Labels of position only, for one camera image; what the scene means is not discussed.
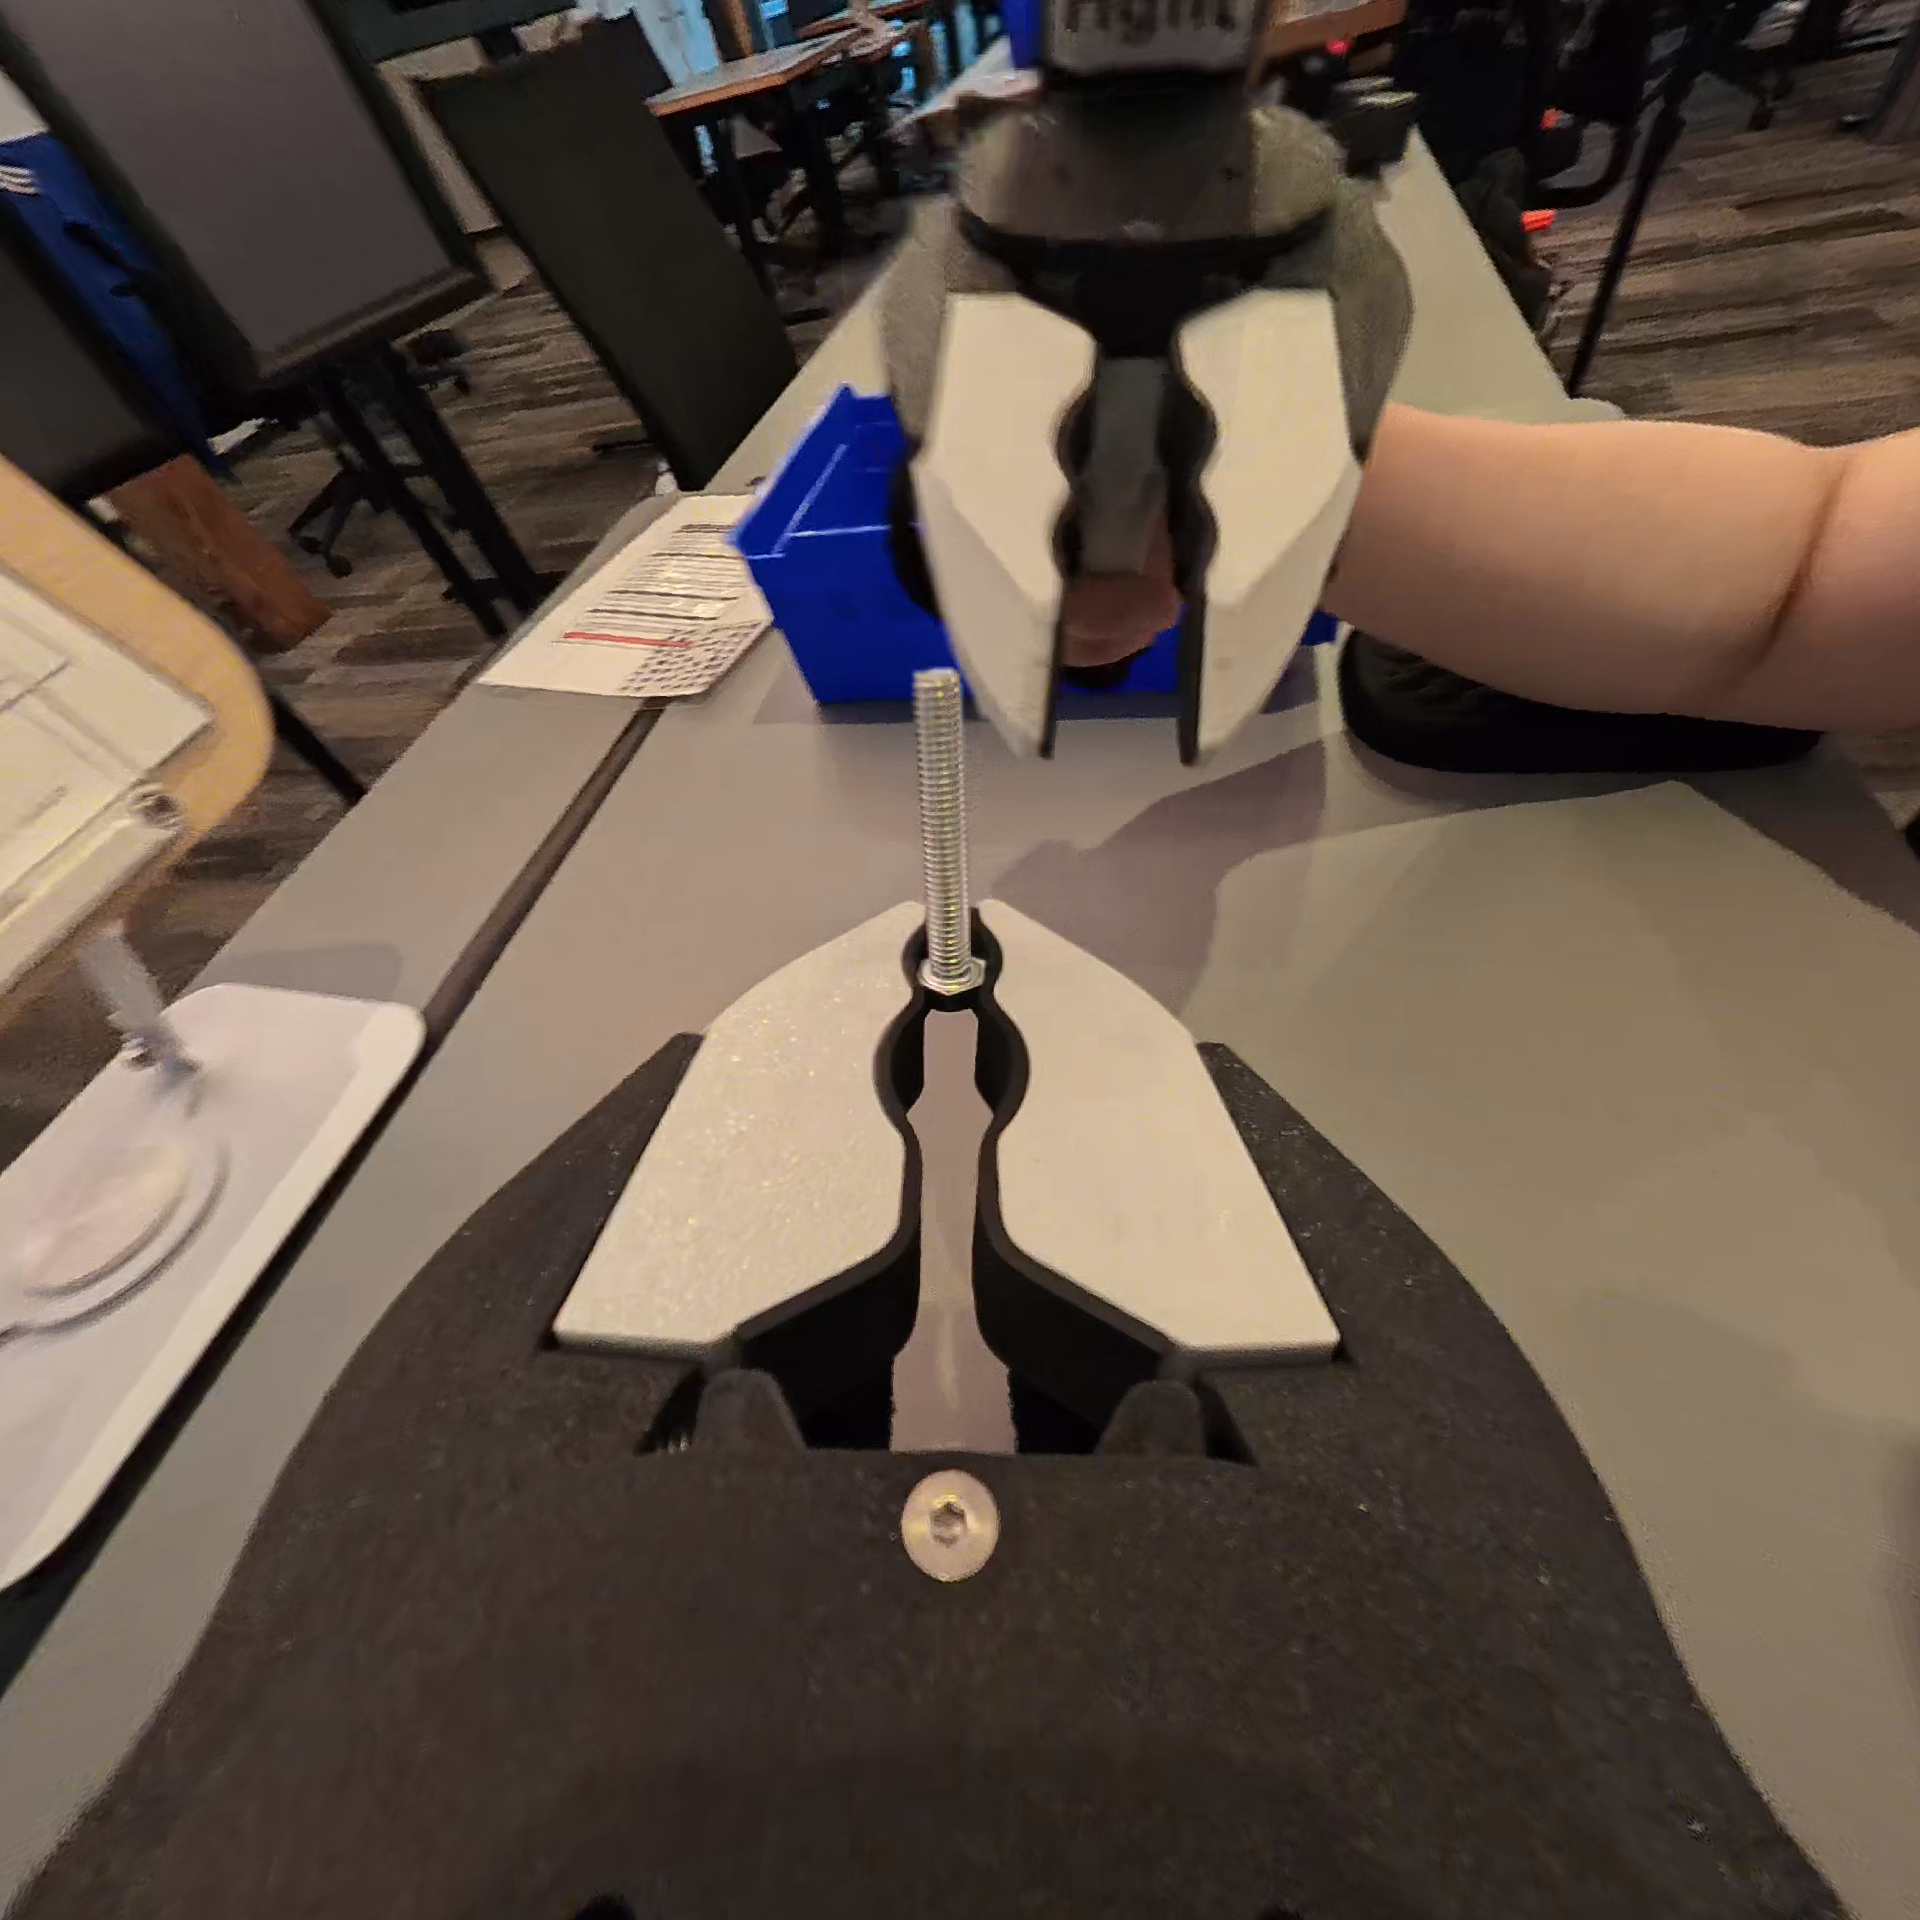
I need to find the person's right hand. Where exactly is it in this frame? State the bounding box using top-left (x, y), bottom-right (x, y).
top-left (1054, 525), bottom-right (1190, 671)

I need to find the black easel board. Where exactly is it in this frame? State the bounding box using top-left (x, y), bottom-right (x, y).
top-left (0, 0), bottom-right (557, 640)

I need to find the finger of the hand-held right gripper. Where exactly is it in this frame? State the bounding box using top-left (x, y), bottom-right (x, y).
top-left (902, 288), bottom-right (1106, 760)
top-left (1175, 288), bottom-right (1366, 768)

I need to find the brown wooden block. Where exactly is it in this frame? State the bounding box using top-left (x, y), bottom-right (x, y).
top-left (103, 454), bottom-right (335, 648)

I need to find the wooden desk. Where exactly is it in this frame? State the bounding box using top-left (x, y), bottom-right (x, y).
top-left (645, 22), bottom-right (902, 288)

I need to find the blue plastic bin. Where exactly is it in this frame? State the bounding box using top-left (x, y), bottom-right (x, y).
top-left (729, 383), bottom-right (1340, 710)

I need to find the white document stand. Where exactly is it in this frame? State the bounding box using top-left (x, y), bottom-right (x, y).
top-left (0, 914), bottom-right (429, 1592)

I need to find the printed instruction sheet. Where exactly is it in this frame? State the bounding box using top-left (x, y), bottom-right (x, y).
top-left (0, 567), bottom-right (214, 961)

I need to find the long thin silver bolt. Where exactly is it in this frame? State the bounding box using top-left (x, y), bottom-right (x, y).
top-left (909, 666), bottom-right (989, 1001)

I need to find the black wrist rest pad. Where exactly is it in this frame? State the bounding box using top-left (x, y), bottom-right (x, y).
top-left (1336, 631), bottom-right (1826, 776)

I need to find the person's right forearm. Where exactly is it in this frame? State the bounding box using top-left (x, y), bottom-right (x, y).
top-left (1324, 398), bottom-right (1920, 735)

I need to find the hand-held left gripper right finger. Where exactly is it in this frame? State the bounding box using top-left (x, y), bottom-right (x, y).
top-left (970, 895), bottom-right (1344, 1373)

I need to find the blue cloth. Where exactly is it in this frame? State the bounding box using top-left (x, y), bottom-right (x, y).
top-left (0, 88), bottom-right (212, 466)

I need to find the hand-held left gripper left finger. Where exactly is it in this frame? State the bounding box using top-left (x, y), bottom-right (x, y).
top-left (551, 895), bottom-right (933, 1361)

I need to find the printed paper sheet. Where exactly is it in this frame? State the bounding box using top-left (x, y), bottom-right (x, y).
top-left (479, 495), bottom-right (775, 703)

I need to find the black tripod stand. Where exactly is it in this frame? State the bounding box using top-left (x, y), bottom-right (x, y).
top-left (1562, 0), bottom-right (1728, 396)

